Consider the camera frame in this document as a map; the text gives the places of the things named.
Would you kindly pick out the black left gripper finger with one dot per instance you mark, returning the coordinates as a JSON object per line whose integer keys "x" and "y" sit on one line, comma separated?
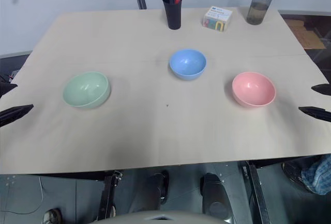
{"x": 6, "y": 87}
{"x": 13, "y": 114}

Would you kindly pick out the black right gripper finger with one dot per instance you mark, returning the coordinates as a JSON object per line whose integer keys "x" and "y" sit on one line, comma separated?
{"x": 322, "y": 89}
{"x": 316, "y": 112}

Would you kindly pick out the cardboard box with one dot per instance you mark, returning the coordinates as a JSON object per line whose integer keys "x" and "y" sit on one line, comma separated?
{"x": 305, "y": 33}

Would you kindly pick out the person's blue jeans leg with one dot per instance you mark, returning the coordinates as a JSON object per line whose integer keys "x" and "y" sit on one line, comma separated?
{"x": 318, "y": 175}

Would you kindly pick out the person's dark shoe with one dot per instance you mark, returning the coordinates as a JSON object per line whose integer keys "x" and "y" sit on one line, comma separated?
{"x": 293, "y": 173}

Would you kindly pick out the pink bowl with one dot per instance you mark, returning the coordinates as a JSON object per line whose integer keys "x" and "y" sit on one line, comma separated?
{"x": 253, "y": 89}

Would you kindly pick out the green bowl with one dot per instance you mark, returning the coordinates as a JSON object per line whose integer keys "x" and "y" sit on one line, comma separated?
{"x": 86, "y": 90}

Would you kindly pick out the black table leg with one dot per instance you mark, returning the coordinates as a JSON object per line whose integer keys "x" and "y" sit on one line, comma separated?
{"x": 257, "y": 193}
{"x": 108, "y": 195}

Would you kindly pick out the dark sports water bottle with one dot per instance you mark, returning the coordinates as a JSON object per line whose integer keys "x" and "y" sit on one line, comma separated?
{"x": 257, "y": 4}

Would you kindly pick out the person's grey shoe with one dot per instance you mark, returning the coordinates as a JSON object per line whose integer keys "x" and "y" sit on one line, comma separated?
{"x": 51, "y": 216}

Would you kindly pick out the clear box of paper clips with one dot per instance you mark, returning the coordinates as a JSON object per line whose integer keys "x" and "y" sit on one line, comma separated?
{"x": 217, "y": 18}

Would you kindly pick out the black right robot foot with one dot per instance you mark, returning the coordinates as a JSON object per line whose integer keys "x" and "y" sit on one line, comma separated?
{"x": 214, "y": 195}

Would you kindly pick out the black robot foot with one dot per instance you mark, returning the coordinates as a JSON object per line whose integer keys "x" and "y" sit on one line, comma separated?
{"x": 214, "y": 195}
{"x": 159, "y": 185}

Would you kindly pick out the blue bowl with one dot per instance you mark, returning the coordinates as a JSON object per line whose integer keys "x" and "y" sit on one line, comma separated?
{"x": 188, "y": 65}

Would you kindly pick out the black left robot foot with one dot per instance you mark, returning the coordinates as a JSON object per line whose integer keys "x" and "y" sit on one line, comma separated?
{"x": 159, "y": 185}

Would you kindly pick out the black pen cup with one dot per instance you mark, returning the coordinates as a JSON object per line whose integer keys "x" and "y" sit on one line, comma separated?
{"x": 172, "y": 14}

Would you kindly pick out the grey robot torso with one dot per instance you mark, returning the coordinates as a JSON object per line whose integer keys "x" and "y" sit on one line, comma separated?
{"x": 157, "y": 217}

